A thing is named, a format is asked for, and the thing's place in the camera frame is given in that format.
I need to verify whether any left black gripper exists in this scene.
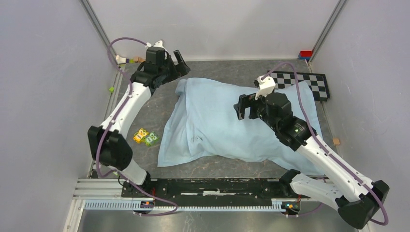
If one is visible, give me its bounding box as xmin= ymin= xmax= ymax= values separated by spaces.
xmin=158 ymin=50 xmax=190 ymax=85

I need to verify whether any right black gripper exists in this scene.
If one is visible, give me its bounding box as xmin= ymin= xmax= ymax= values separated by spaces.
xmin=234 ymin=89 xmax=279 ymax=132

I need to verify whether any light blue pillowcase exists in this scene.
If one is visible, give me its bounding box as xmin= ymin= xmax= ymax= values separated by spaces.
xmin=158 ymin=78 xmax=323 ymax=175

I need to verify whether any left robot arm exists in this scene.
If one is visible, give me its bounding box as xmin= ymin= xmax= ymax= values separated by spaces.
xmin=88 ymin=46 xmax=190 ymax=197

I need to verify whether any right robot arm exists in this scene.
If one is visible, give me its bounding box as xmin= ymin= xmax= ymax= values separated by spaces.
xmin=234 ymin=92 xmax=390 ymax=229

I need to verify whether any wooden toy figure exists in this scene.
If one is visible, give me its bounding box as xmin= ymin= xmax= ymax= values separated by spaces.
xmin=133 ymin=57 xmax=145 ymax=63

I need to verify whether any white beige corner toy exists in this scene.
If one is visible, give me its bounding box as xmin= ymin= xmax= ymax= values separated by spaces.
xmin=116 ymin=55 xmax=128 ymax=65

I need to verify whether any red blue block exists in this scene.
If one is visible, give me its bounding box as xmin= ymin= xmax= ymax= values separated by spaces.
xmin=298 ymin=50 xmax=313 ymax=60

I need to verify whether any black white checkerboard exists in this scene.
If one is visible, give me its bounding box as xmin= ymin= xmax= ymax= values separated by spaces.
xmin=267 ymin=70 xmax=331 ymax=102

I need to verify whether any green toy block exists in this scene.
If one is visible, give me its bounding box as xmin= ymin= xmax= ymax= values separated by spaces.
xmin=144 ymin=132 xmax=160 ymax=146

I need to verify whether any yellow toy block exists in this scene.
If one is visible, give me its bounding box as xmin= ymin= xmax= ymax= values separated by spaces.
xmin=133 ymin=128 xmax=149 ymax=144

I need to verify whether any small wooden cube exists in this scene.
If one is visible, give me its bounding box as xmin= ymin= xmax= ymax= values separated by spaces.
xmin=332 ymin=138 xmax=341 ymax=146

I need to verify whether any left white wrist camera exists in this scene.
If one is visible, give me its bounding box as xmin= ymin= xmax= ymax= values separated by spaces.
xmin=145 ymin=40 xmax=167 ymax=51

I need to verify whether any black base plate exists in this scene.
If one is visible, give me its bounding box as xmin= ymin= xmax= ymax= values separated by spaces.
xmin=121 ymin=178 xmax=306 ymax=208

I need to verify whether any light blue toothed rail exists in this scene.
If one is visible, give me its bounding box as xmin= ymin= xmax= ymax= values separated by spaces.
xmin=84 ymin=200 xmax=285 ymax=213

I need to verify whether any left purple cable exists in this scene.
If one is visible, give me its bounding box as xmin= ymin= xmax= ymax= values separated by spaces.
xmin=95 ymin=37 xmax=178 ymax=217

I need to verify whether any purple cable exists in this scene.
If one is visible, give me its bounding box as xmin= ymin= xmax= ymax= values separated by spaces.
xmin=260 ymin=61 xmax=390 ymax=227
xmin=95 ymin=37 xmax=178 ymax=217

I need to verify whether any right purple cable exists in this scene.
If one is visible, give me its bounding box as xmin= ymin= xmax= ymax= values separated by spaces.
xmin=260 ymin=61 xmax=390 ymax=227

